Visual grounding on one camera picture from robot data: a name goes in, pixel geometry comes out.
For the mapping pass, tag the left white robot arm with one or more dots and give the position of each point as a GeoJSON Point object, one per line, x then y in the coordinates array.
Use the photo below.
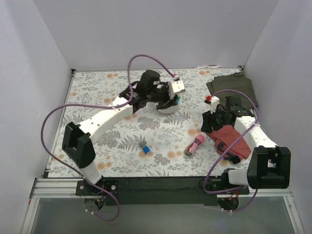
{"type": "Point", "coordinates": [79, 138]}

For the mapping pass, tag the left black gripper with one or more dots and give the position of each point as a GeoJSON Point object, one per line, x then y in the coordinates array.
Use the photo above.
{"type": "Point", "coordinates": [166, 96]}

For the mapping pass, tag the red cloth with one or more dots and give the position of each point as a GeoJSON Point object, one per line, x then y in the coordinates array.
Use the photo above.
{"type": "Point", "coordinates": [224, 137]}

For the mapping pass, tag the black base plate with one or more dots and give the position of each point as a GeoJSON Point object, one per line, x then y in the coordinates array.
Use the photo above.
{"type": "Point", "coordinates": [157, 190]}

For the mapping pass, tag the blue and grey cap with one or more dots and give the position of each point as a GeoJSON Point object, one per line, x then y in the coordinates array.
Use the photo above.
{"type": "Point", "coordinates": [143, 145]}

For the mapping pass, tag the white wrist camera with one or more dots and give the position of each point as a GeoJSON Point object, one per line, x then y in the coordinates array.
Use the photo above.
{"type": "Point", "coordinates": [176, 86]}
{"type": "Point", "coordinates": [213, 102]}

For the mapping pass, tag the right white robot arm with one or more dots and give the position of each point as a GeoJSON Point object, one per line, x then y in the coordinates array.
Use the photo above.
{"type": "Point", "coordinates": [269, 166]}

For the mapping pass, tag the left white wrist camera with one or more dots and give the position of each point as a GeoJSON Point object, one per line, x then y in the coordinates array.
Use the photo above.
{"type": "Point", "coordinates": [176, 86]}

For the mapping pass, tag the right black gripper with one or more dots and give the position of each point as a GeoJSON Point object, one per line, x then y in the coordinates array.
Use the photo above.
{"type": "Point", "coordinates": [207, 121]}

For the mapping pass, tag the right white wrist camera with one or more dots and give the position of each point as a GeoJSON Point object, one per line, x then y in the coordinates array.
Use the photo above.
{"type": "Point", "coordinates": [213, 102]}

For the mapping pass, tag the white round compartment organizer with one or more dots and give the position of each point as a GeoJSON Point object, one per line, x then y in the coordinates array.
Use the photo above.
{"type": "Point", "coordinates": [170, 109]}

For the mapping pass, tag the dark green cloth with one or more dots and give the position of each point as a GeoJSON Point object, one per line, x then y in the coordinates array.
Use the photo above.
{"type": "Point", "coordinates": [236, 81]}

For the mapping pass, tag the aluminium frame rail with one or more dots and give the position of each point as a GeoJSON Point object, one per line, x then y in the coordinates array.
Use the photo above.
{"type": "Point", "coordinates": [156, 205]}

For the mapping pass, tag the floral patterned mat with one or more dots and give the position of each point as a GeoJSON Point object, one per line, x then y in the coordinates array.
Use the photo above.
{"type": "Point", "coordinates": [118, 152]}

